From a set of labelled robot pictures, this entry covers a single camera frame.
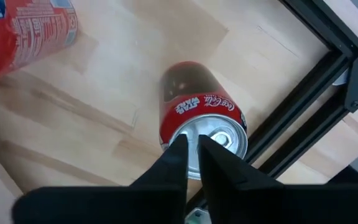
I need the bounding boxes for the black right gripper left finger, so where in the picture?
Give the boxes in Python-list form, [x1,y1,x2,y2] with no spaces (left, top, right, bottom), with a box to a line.
[11,133,190,224]

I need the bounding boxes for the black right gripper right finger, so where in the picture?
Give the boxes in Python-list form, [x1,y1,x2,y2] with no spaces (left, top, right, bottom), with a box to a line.
[197,133,358,224]

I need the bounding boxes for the red Star Wars Coca-Cola can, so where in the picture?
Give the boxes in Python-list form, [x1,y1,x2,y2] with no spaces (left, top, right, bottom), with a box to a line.
[158,60,249,181]

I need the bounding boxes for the orange Fanta soda can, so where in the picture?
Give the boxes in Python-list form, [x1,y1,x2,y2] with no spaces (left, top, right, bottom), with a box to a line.
[0,0,79,82]

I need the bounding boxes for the black aluminium rig frame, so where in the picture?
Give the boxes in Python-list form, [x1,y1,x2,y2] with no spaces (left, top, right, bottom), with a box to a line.
[185,0,358,224]

